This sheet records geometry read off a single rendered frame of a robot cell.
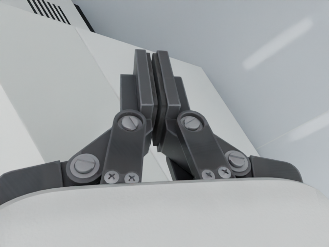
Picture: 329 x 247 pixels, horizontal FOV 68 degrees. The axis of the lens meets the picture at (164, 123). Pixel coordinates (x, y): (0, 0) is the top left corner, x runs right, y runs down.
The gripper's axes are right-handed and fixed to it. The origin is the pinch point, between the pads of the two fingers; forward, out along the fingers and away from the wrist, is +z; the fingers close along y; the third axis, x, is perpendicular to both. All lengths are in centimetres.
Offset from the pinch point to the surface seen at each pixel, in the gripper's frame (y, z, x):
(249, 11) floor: 52, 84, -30
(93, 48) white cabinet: -4.6, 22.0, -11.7
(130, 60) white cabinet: 1.0, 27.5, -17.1
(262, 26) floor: 56, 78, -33
